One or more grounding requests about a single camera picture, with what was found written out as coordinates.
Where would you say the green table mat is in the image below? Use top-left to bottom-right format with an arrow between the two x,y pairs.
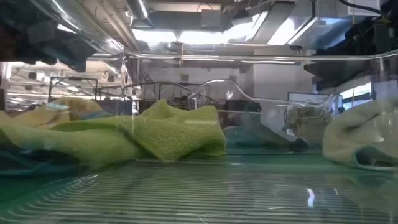
0,148 -> 398,224

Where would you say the pale green microfiber towel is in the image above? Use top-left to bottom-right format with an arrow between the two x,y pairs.
322,98 -> 398,172

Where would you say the teal microfiber towel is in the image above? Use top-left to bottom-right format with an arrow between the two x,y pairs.
223,123 -> 294,151

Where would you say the clear plastic container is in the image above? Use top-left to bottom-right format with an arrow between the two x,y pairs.
198,78 -> 341,151
0,0 -> 398,224

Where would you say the yellow microfiber towel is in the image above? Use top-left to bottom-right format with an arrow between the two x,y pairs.
0,96 -> 105,129

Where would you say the copper wire basket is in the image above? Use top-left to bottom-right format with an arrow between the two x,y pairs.
93,80 -> 194,108

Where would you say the lime green microfiber towel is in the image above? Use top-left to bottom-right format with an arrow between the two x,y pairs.
0,99 -> 227,170

